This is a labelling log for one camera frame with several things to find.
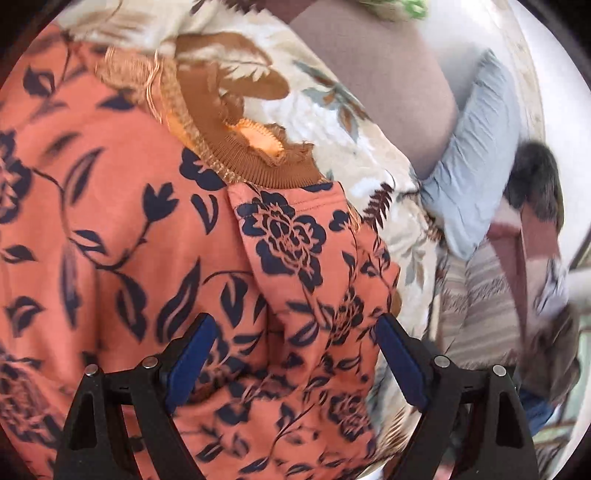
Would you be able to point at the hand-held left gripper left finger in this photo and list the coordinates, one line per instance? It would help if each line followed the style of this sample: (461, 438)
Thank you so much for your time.
(191, 360)

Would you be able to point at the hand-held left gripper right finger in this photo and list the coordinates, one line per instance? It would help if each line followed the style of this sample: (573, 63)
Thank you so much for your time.
(399, 360)

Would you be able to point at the orange floral garment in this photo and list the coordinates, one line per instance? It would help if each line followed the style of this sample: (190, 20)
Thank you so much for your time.
(115, 194)

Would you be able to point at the striped floral pillow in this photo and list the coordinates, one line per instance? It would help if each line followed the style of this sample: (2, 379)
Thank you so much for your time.
(485, 300)

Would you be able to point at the blue cloth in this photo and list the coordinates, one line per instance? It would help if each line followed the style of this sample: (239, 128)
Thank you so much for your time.
(535, 410)

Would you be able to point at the brown cloth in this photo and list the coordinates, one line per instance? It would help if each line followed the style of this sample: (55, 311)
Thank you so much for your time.
(554, 360)

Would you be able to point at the dusty pink cloth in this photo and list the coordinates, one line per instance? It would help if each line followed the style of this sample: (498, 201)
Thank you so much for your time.
(521, 249)

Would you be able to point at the light blue pillow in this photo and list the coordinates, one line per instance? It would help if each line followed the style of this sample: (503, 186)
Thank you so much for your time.
(475, 161)

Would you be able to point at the dark furry cloth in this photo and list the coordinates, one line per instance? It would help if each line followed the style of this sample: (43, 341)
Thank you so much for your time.
(535, 180)

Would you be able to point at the leaf-printed cream blanket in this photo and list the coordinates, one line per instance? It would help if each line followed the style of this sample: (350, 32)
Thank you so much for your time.
(323, 134)

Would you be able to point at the beige bed sheet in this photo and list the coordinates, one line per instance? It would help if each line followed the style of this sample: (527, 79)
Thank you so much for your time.
(378, 83)

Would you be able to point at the green patterned cushion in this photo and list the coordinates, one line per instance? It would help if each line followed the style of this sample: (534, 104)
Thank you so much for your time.
(397, 8)

